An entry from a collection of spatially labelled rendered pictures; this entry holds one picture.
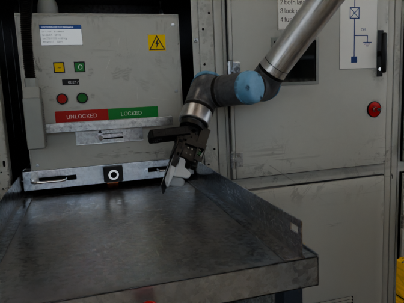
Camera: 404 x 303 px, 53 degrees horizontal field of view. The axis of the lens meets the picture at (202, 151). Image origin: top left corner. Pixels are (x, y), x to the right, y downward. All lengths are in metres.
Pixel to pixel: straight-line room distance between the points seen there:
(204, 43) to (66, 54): 0.43
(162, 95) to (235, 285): 0.79
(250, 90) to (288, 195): 0.51
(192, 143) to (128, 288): 0.52
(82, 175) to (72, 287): 0.68
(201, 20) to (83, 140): 0.53
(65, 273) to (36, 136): 0.56
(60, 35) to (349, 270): 1.32
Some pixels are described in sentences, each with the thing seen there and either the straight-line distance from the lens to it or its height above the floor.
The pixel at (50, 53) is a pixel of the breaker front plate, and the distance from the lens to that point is 1.34.
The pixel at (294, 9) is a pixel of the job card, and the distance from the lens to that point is 1.47.
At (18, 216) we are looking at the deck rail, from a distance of 1.14.
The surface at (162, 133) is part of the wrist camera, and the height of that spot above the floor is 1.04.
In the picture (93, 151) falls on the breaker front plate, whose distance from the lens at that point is 1.34.
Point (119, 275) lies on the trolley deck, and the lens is 0.73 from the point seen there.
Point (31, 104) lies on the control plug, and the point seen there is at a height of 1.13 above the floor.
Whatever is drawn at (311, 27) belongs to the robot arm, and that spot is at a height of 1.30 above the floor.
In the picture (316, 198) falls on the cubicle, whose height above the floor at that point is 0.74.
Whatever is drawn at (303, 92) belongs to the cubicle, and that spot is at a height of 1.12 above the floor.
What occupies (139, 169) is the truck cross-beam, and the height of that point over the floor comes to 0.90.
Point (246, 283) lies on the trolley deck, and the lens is 0.73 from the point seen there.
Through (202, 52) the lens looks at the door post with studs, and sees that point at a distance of 1.35.
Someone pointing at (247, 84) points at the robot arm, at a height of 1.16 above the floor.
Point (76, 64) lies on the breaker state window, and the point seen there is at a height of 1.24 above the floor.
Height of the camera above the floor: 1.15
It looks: 9 degrees down
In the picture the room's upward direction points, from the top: 3 degrees counter-clockwise
